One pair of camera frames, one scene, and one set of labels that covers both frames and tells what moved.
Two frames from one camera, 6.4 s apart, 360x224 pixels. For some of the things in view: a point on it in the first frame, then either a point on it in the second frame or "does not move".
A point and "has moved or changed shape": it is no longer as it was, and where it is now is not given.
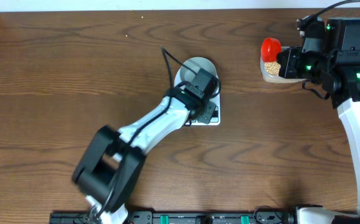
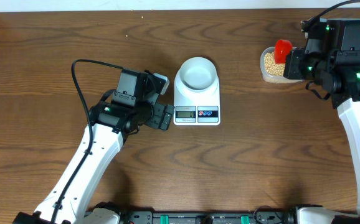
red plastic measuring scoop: x=270 y=46 has moved or changed shape
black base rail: x=266 y=215 does not move
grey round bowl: x=195 y=64 does not move
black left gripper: x=205 y=118 -> x=156 y=120
